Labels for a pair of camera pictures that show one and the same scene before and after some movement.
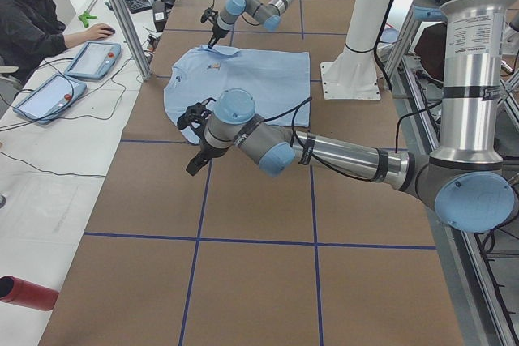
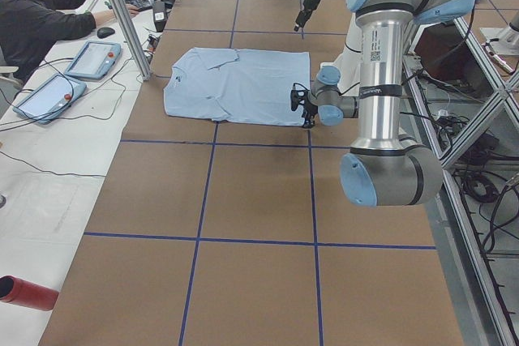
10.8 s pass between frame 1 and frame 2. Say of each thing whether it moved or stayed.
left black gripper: moved
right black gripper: moved
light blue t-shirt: stayed
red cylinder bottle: stayed
